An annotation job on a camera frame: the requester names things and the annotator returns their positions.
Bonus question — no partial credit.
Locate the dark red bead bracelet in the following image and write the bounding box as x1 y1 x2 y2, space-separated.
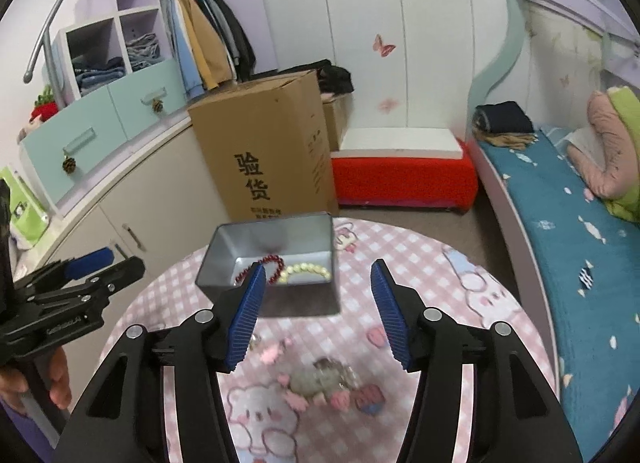
234 254 286 287

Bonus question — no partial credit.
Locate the silver metal tin box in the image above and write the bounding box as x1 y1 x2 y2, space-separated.
195 212 341 318

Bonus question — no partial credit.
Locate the pale yellow bead bracelet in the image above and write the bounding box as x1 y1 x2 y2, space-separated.
278 262 333 285

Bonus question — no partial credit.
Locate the person's left hand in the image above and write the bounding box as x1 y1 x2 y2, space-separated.
0 346 74 413

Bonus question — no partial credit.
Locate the green paper bag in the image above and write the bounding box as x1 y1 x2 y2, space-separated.
1 166 50 251

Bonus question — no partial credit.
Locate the beige lower cabinet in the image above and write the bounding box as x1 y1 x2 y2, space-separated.
14 119 227 398

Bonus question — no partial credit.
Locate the red strawberry plush toy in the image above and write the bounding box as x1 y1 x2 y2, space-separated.
29 85 58 123

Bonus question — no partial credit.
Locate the teal patterned bed mattress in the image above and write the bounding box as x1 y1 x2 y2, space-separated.
473 134 639 460

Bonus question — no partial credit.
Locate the pink checked tablecloth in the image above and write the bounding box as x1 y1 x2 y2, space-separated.
96 218 561 463

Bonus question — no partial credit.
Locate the large cardboard box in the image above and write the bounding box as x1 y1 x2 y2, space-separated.
189 71 338 221

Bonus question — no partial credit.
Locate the grey metal handrail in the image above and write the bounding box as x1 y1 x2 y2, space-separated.
23 0 64 85

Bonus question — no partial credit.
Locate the hanging clothes row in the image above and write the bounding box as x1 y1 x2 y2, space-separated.
160 0 256 100

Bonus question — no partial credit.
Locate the pink and green quilt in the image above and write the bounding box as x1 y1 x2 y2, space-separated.
566 86 639 223

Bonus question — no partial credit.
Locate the lilac staircase shelf unit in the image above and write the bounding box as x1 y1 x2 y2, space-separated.
20 0 278 214

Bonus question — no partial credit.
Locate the red bench with white top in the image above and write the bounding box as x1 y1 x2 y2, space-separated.
332 141 480 214

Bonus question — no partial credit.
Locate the white pillow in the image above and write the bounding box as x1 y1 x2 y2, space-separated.
566 127 605 168

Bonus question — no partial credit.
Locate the folded dark clothes pile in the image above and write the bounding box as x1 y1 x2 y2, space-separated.
472 101 537 151

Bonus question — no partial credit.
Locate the small cardboard box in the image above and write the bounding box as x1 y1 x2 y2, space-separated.
322 94 350 152

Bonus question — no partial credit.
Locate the black clothes heap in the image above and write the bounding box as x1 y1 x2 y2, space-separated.
252 59 355 96

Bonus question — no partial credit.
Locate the white wardrobe with butterflies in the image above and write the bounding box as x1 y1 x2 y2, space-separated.
264 0 506 136

